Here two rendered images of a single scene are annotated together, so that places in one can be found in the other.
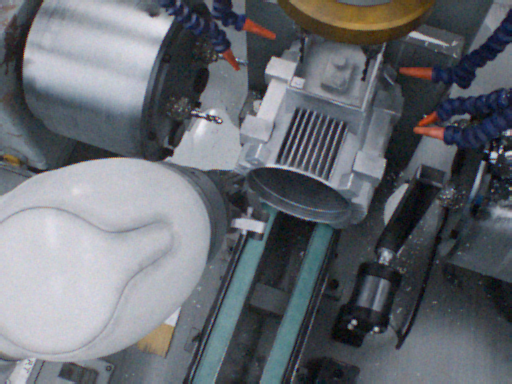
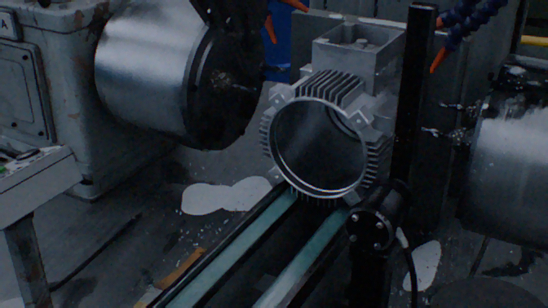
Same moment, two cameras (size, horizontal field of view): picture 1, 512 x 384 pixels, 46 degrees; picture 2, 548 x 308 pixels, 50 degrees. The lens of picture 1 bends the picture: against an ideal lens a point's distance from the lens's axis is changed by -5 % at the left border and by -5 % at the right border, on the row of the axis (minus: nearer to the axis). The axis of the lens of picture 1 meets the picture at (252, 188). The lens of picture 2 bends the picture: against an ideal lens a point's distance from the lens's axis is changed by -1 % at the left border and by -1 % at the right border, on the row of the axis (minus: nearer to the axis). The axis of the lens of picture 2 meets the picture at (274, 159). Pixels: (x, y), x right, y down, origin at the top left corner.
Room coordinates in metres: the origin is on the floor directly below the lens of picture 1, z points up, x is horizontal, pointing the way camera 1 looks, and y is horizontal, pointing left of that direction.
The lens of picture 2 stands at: (-0.42, -0.10, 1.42)
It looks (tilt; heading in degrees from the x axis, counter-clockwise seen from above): 30 degrees down; 8
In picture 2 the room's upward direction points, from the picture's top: 1 degrees clockwise
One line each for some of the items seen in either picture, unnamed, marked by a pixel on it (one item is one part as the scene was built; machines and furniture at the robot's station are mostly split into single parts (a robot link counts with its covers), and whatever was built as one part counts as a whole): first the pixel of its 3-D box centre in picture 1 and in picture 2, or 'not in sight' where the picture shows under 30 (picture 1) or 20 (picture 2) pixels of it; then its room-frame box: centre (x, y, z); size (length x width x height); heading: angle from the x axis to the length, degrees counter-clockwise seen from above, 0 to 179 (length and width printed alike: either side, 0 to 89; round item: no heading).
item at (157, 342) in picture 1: (169, 295); (170, 288); (0.23, 0.14, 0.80); 0.21 x 0.05 x 0.01; 163
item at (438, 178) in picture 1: (405, 219); (409, 109); (0.24, -0.18, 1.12); 0.04 x 0.03 x 0.26; 158
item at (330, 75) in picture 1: (335, 76); (358, 59); (0.45, -0.11, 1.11); 0.12 x 0.11 x 0.07; 158
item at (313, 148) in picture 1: (320, 134); (343, 123); (0.41, -0.10, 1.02); 0.20 x 0.19 x 0.19; 158
